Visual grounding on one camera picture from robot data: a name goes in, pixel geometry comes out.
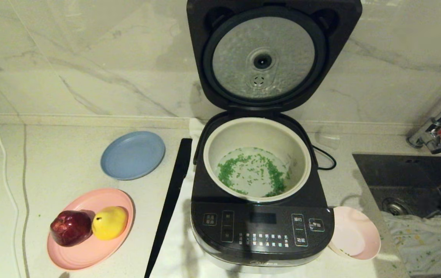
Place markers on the green grains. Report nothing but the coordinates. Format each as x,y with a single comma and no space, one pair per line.
228,170

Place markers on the black rice cooker lid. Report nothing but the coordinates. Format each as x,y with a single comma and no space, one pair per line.
263,38

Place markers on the pink bowl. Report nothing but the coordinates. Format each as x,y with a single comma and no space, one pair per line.
359,231

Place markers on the white inner cooking pot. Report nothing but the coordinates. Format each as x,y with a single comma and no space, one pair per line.
251,133

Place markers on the black rice cooker body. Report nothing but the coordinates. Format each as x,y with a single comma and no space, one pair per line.
263,231

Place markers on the long black flat bar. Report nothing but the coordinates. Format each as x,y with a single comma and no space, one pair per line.
173,185

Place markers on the blue plate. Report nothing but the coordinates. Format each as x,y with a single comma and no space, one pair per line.
132,155

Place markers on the yellow pear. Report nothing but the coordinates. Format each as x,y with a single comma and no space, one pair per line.
109,223

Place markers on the dark red apple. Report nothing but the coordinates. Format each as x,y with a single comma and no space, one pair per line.
70,228

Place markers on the pink plate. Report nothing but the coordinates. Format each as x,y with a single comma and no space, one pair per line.
89,255

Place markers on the round steel sink drain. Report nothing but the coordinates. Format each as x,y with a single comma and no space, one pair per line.
396,206

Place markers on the chrome faucet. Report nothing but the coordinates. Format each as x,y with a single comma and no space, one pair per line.
431,133

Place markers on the white speckled cloth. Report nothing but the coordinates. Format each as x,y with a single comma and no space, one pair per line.
417,243

